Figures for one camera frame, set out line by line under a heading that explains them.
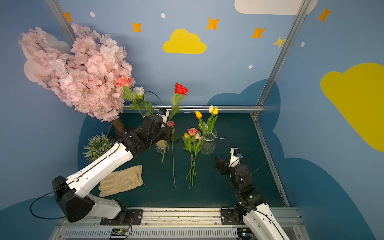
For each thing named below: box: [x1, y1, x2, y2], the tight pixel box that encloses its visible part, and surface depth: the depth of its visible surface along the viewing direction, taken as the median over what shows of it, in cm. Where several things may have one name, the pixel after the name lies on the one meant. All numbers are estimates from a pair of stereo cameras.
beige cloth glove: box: [98, 164, 144, 197], surface depth 87 cm
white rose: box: [132, 86, 153, 116], surface depth 84 cm
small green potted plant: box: [83, 132, 118, 162], surface depth 84 cm
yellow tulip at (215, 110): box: [210, 107, 219, 138], surface depth 87 cm
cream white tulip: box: [207, 105, 214, 138], surface depth 90 cm
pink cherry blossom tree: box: [18, 23, 136, 135], surface depth 64 cm
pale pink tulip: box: [193, 133, 202, 178], surface depth 101 cm
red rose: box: [169, 83, 189, 188], surface depth 74 cm
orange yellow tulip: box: [195, 110, 204, 125], surface depth 82 cm
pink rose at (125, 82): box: [115, 75, 145, 118], surface depth 73 cm
